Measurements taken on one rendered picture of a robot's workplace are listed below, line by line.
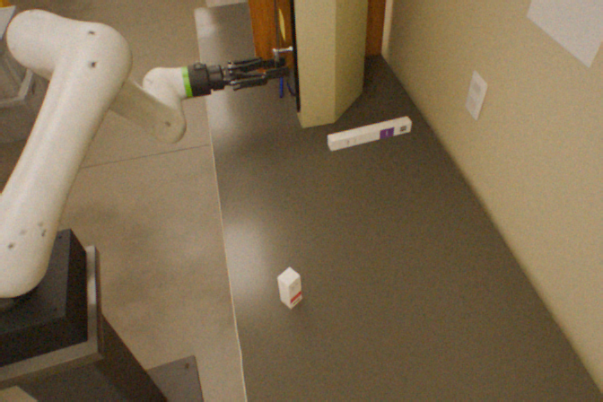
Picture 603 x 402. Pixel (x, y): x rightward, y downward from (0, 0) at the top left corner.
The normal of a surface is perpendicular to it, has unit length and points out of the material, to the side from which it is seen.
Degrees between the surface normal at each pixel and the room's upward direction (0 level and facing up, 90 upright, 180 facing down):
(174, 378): 0
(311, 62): 90
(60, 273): 4
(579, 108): 90
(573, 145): 90
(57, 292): 4
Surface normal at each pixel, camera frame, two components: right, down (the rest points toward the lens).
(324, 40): 0.21, 0.72
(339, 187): -0.05, -0.67
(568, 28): -0.98, 0.18
